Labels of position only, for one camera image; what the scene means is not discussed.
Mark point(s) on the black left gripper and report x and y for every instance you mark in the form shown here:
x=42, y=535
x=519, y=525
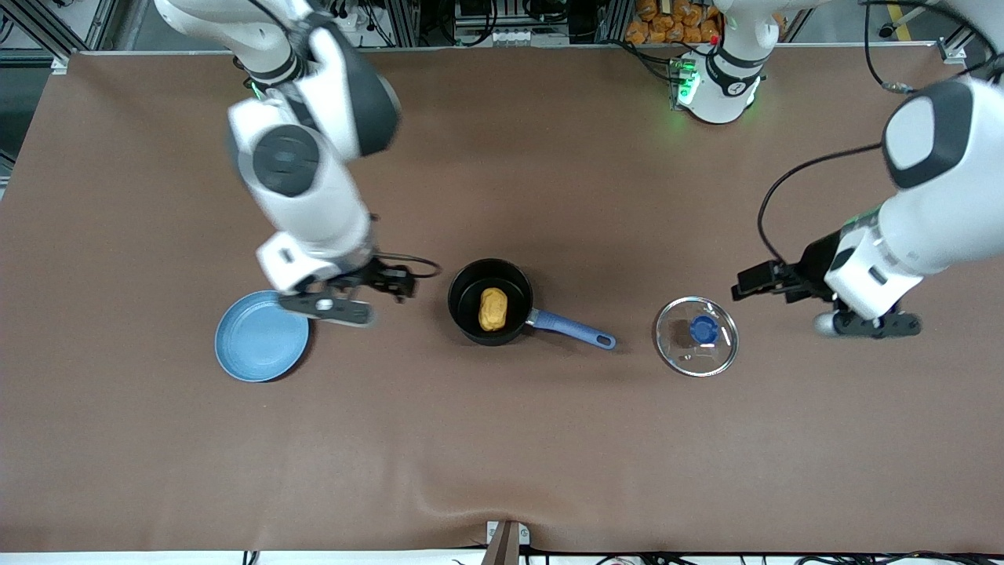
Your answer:
x=813, y=269

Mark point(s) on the yellow potato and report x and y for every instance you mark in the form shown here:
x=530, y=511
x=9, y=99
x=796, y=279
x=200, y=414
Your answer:
x=492, y=310

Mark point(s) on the bag of orange snacks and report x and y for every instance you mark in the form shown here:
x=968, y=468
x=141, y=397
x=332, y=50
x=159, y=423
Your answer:
x=667, y=23

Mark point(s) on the blue round plate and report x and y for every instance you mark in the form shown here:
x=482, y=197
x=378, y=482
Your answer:
x=263, y=337

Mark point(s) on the glass lid blue knob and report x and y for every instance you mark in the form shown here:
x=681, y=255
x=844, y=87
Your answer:
x=682, y=353

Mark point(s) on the metal table clamp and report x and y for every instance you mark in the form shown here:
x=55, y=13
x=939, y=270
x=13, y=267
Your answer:
x=506, y=541

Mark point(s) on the aluminium frame post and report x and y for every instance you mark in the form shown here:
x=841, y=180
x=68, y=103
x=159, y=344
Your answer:
x=617, y=20
x=404, y=22

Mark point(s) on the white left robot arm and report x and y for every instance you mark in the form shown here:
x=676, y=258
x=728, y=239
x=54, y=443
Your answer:
x=941, y=227

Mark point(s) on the metal mat corner bracket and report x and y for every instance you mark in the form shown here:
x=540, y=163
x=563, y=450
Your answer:
x=952, y=51
x=60, y=64

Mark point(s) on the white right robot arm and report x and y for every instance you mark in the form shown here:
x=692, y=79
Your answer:
x=314, y=204

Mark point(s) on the brown table mat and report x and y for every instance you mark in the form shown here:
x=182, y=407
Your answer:
x=502, y=439

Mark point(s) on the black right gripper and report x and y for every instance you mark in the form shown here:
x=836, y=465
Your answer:
x=377, y=276

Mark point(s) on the white power strip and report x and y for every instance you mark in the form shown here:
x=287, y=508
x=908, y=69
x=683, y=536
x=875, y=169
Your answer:
x=511, y=37

